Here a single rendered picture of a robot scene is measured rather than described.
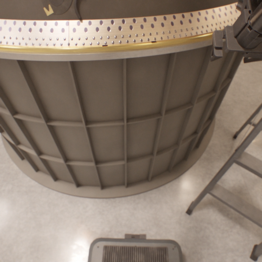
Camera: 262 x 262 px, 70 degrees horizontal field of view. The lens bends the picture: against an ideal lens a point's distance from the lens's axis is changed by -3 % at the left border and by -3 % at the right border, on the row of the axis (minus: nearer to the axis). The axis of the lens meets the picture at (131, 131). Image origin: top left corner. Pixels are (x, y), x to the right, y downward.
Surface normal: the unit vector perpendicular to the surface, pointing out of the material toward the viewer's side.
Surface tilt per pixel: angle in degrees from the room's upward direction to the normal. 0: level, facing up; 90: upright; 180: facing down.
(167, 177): 0
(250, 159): 0
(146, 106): 90
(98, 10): 62
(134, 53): 90
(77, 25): 43
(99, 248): 0
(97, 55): 90
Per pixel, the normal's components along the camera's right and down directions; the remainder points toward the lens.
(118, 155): 0.15, 0.77
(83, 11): 0.07, 0.39
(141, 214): 0.01, -0.64
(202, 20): 0.32, 0.01
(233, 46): 0.00, -0.17
